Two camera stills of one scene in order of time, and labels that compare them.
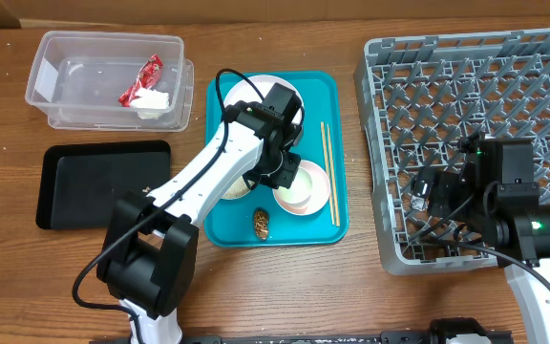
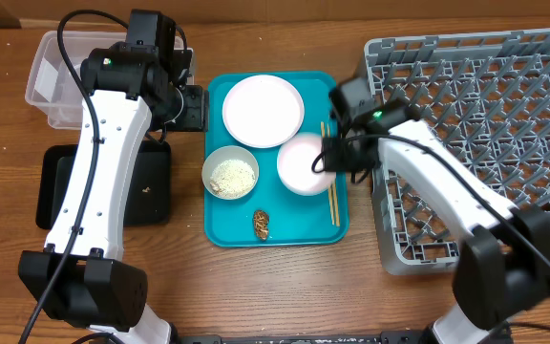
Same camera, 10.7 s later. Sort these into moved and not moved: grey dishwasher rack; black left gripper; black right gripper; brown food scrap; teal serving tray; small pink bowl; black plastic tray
Moved: black right gripper; small pink bowl; black left gripper
Not moved: teal serving tray; grey dishwasher rack; brown food scrap; black plastic tray
